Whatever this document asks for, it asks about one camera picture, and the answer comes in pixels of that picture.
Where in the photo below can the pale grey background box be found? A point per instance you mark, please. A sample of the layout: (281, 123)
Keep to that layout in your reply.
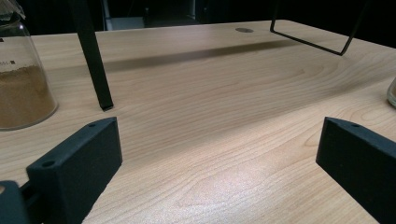
(124, 23)

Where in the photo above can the black metal stand leg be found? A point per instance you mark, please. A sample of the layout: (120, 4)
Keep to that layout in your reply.
(93, 62)

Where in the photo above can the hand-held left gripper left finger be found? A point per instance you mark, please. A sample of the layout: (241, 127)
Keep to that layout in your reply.
(77, 168)

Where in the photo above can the clear glass vessel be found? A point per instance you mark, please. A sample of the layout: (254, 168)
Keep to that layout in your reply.
(393, 93)

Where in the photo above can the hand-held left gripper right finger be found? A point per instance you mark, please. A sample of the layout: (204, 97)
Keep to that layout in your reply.
(361, 168)

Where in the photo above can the glass flask with brown powder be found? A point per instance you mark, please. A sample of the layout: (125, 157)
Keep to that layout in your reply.
(21, 96)

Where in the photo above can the crinkled clear flask cover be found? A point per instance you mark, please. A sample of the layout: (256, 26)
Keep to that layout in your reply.
(11, 9)

